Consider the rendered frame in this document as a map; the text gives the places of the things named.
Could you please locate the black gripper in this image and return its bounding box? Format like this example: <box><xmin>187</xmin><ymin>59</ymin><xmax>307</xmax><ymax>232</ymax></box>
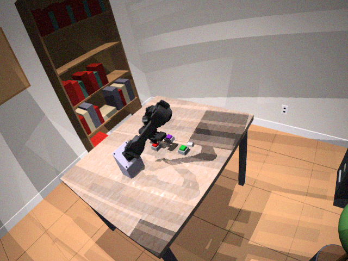
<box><xmin>139</xmin><ymin>126</ymin><xmax>167</xmax><ymax>144</ymax></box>

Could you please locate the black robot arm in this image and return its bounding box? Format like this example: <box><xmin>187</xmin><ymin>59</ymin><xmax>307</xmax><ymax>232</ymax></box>
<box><xmin>122</xmin><ymin>100</ymin><xmax>172</xmax><ymax>161</ymax></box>

